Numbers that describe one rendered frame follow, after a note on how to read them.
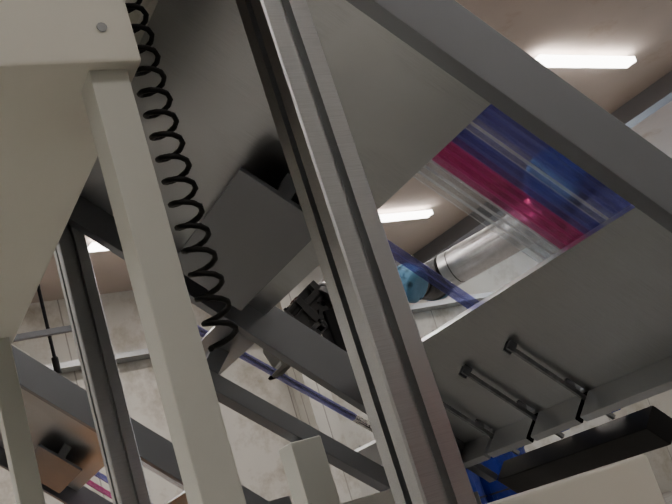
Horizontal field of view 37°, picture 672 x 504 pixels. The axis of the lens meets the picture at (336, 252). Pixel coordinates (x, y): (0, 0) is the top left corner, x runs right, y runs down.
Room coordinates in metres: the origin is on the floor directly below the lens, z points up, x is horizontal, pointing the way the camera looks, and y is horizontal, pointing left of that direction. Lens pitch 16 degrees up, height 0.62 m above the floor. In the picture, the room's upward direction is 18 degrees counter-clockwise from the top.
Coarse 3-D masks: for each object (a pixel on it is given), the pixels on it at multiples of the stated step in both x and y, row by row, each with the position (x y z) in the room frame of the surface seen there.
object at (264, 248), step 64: (192, 0) 0.90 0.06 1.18; (320, 0) 0.85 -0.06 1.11; (192, 64) 0.99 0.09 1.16; (384, 64) 0.89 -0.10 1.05; (192, 128) 1.09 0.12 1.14; (256, 128) 1.05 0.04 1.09; (384, 128) 0.98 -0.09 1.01; (448, 128) 0.95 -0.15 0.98; (256, 192) 1.10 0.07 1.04; (384, 192) 1.08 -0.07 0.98; (192, 256) 1.28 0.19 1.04; (256, 256) 1.22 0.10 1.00
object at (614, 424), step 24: (648, 408) 1.28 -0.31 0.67; (600, 432) 1.36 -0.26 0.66; (624, 432) 1.30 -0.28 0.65; (648, 432) 1.27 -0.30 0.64; (528, 456) 1.50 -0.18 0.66; (552, 456) 1.44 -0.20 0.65; (576, 456) 1.40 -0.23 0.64; (600, 456) 1.37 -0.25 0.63; (624, 456) 1.35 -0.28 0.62; (504, 480) 1.55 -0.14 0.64; (528, 480) 1.52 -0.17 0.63; (552, 480) 1.49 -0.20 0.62
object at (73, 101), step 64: (0, 0) 0.62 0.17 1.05; (64, 0) 0.64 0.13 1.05; (0, 64) 0.61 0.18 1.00; (64, 64) 0.64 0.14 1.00; (128, 64) 0.66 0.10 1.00; (0, 128) 0.70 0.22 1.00; (64, 128) 0.73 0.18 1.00; (128, 128) 0.66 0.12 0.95; (0, 192) 0.81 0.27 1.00; (64, 192) 0.85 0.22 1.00; (128, 192) 0.66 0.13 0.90; (0, 256) 0.95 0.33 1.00; (128, 256) 0.67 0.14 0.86; (0, 320) 1.15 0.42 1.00; (192, 320) 0.67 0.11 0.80; (0, 384) 1.22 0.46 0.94; (192, 384) 0.66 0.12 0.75; (192, 448) 0.65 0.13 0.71
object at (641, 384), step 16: (656, 368) 1.18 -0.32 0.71; (608, 384) 1.27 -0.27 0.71; (624, 384) 1.23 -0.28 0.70; (640, 384) 1.20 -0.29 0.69; (656, 384) 1.17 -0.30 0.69; (576, 400) 1.32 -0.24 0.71; (592, 400) 1.28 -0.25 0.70; (608, 400) 1.25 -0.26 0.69; (624, 400) 1.22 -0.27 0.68; (640, 400) 1.20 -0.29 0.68; (544, 416) 1.38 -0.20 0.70; (560, 416) 1.34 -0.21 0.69; (576, 416) 1.30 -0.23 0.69; (592, 416) 1.28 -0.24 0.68; (496, 432) 1.49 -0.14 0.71; (512, 432) 1.44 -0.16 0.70; (528, 432) 1.40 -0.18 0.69; (544, 432) 1.36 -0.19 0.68; (464, 448) 1.56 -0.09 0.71; (480, 448) 1.51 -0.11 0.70; (496, 448) 1.46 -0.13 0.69; (512, 448) 1.43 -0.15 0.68; (464, 464) 1.54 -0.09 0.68
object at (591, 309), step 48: (576, 240) 1.05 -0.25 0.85; (624, 240) 1.01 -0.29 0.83; (528, 288) 1.15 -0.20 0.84; (576, 288) 1.12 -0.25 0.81; (624, 288) 1.09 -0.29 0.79; (432, 336) 1.32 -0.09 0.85; (480, 336) 1.28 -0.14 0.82; (528, 336) 1.24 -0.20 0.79; (576, 336) 1.20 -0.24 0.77; (624, 336) 1.17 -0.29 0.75; (528, 384) 1.34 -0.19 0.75; (576, 384) 1.31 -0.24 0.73; (480, 432) 1.52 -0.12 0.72
